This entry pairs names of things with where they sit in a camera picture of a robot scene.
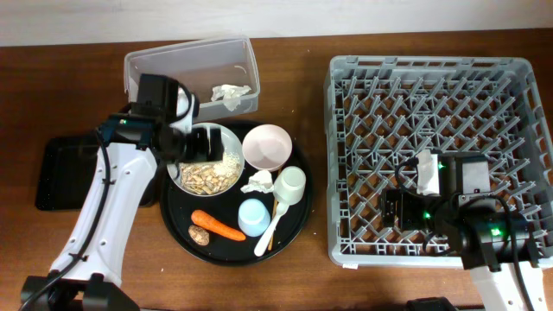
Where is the pink bowl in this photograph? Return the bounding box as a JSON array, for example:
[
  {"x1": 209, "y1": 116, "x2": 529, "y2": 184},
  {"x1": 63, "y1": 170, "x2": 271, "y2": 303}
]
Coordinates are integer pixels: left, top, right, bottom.
[{"x1": 242, "y1": 124, "x2": 293, "y2": 172}]

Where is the white napkin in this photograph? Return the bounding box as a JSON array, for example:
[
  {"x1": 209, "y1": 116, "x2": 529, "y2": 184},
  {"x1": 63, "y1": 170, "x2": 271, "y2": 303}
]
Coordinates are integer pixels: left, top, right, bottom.
[{"x1": 240, "y1": 170, "x2": 274, "y2": 194}]

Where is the light blue cup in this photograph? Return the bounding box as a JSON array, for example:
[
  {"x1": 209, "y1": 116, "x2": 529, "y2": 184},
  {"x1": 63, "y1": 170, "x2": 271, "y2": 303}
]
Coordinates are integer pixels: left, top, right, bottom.
[{"x1": 238, "y1": 199, "x2": 270, "y2": 238}]

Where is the white cup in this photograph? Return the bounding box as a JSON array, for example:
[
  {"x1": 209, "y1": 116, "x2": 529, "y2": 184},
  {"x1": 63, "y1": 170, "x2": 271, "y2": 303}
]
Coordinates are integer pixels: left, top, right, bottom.
[{"x1": 273, "y1": 166, "x2": 307, "y2": 206}]

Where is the white tissue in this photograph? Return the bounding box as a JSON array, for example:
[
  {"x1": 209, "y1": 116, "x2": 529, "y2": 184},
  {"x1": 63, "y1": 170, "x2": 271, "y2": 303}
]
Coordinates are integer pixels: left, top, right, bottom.
[{"x1": 211, "y1": 84, "x2": 251, "y2": 111}]

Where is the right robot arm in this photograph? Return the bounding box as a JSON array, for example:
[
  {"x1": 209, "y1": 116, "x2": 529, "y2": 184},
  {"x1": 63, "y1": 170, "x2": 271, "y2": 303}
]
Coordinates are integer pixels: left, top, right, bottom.
[{"x1": 378, "y1": 189, "x2": 548, "y2": 310}]

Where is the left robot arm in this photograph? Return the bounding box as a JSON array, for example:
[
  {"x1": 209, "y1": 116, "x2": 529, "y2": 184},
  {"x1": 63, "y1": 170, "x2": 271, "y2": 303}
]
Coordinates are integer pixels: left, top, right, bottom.
[{"x1": 21, "y1": 113, "x2": 224, "y2": 310}]

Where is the grey dishwasher rack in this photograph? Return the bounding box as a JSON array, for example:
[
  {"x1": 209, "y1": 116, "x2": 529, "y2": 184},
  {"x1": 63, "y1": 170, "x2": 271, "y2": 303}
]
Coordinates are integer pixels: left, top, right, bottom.
[{"x1": 323, "y1": 55, "x2": 552, "y2": 269}]

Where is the grey plate with food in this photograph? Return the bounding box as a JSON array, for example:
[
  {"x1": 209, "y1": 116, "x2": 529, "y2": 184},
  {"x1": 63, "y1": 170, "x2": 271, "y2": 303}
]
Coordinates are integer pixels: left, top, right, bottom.
[{"x1": 167, "y1": 123, "x2": 245, "y2": 197}]

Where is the round black tray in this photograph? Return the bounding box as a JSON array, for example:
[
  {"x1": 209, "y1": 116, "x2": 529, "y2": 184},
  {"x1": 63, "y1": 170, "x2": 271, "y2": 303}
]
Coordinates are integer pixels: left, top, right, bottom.
[{"x1": 159, "y1": 144, "x2": 314, "y2": 266}]

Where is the orange carrot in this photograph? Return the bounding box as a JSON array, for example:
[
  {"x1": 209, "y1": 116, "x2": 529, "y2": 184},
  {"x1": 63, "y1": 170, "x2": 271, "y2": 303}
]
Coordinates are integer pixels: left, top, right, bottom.
[{"x1": 191, "y1": 210, "x2": 246, "y2": 242}]

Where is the clear plastic bin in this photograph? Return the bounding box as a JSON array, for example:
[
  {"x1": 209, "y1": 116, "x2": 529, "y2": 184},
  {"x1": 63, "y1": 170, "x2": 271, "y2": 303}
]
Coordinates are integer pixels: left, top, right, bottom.
[{"x1": 124, "y1": 35, "x2": 260, "y2": 123}]

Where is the brown mushroom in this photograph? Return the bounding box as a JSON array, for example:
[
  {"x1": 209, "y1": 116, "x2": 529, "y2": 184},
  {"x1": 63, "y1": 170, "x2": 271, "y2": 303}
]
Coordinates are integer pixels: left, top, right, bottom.
[{"x1": 188, "y1": 225, "x2": 210, "y2": 246}]

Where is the wooden chopstick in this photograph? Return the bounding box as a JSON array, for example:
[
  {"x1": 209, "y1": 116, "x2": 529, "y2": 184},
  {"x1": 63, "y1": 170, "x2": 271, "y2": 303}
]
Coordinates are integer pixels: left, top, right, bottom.
[{"x1": 267, "y1": 168, "x2": 283, "y2": 251}]

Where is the white plastic fork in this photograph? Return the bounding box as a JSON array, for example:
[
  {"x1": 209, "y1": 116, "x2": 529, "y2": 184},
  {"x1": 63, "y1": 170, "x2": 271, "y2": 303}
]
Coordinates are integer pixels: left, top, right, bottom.
[{"x1": 254, "y1": 202, "x2": 289, "y2": 257}]

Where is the black rectangular tray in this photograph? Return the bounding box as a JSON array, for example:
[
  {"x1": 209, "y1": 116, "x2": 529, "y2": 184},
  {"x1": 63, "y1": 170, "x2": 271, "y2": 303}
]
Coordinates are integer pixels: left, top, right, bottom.
[{"x1": 35, "y1": 135, "x2": 161, "y2": 212}]

